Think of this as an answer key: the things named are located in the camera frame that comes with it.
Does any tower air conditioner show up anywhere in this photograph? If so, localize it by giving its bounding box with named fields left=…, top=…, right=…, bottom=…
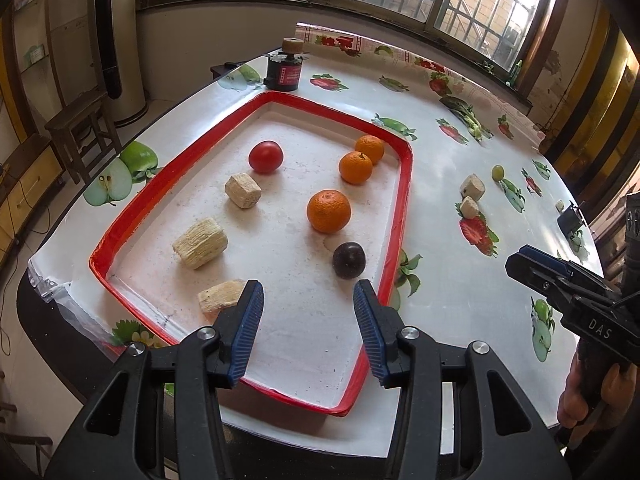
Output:
left=90, top=0, right=148, bottom=128

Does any large pale corn cob piece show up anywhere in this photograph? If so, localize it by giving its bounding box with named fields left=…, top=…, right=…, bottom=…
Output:
left=172, top=217, right=228, bottom=270

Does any fruit print tablecloth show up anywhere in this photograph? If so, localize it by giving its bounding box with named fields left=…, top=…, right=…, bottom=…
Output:
left=27, top=50, right=603, bottom=453

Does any dark purple plum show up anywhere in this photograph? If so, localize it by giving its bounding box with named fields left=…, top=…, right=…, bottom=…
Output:
left=332, top=241, right=367, bottom=280

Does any wooden stool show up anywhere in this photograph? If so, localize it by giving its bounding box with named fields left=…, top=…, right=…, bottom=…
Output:
left=45, top=91, right=123, bottom=183

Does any wooden shelf unit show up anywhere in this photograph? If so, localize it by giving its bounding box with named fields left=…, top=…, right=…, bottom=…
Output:
left=0, top=0, right=68, bottom=261

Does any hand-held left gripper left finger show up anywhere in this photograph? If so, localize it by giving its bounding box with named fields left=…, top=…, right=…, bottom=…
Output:
left=45, top=280, right=265, bottom=480

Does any red rimmed white tray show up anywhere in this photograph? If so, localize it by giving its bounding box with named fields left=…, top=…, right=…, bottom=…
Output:
left=89, top=91, right=415, bottom=417

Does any red tomato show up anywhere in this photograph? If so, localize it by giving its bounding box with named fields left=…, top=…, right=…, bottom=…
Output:
left=248, top=140, right=284, bottom=175

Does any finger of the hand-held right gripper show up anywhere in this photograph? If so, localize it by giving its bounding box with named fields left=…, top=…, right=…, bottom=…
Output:
left=519, top=244, right=617, bottom=295
left=505, top=252, right=587, bottom=314

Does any green leafy vegetable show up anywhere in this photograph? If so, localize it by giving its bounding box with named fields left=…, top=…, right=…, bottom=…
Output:
left=440, top=96, right=493, bottom=142

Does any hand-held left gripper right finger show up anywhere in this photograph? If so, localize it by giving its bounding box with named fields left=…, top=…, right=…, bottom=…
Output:
left=353, top=280, right=571, bottom=480

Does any orange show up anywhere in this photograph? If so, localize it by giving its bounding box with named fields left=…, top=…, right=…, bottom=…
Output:
left=306, top=189, right=352, bottom=234
left=355, top=135, right=386, bottom=165
left=338, top=151, right=374, bottom=185

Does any dark ink bottle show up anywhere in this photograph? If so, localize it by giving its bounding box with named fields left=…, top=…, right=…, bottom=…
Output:
left=263, top=37, right=304, bottom=93

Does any person's right hand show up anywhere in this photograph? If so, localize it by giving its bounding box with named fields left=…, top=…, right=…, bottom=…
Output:
left=556, top=352, right=632, bottom=431

